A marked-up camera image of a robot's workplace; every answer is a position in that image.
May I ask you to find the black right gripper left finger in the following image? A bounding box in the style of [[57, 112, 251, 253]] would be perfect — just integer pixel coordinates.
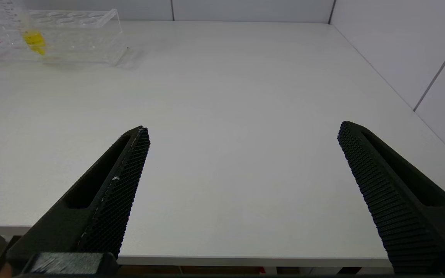
[[6, 126, 151, 275]]

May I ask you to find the clear acrylic tube rack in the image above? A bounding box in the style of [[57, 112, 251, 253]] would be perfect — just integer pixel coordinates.
[[0, 7, 129, 67]]

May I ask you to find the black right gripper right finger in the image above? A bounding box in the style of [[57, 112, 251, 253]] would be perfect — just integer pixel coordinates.
[[337, 121, 445, 275]]

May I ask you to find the test tube with yellow pigment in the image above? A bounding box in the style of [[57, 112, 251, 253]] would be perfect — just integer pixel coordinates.
[[0, 0, 48, 56]]

